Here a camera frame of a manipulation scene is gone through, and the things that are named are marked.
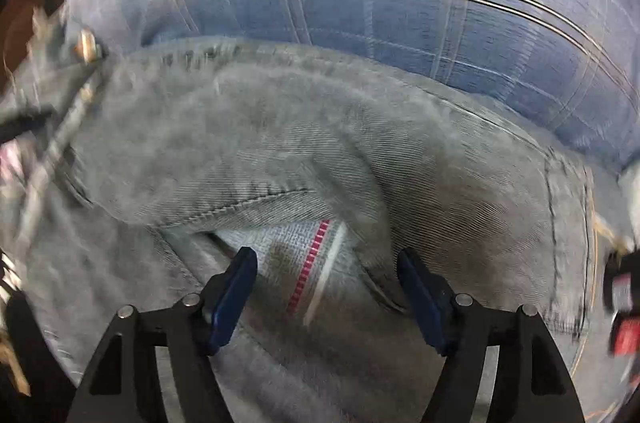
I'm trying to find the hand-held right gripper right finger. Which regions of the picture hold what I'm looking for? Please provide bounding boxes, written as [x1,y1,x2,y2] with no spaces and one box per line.
[397,247,586,423]

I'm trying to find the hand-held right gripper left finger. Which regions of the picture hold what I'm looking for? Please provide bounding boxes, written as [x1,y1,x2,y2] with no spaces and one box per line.
[65,246,259,423]

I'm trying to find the grey denim pants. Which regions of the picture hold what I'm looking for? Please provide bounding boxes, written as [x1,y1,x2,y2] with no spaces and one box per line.
[0,38,631,423]

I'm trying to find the red and black object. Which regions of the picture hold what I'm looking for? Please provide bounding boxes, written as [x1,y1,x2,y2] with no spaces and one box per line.
[602,248,640,359]

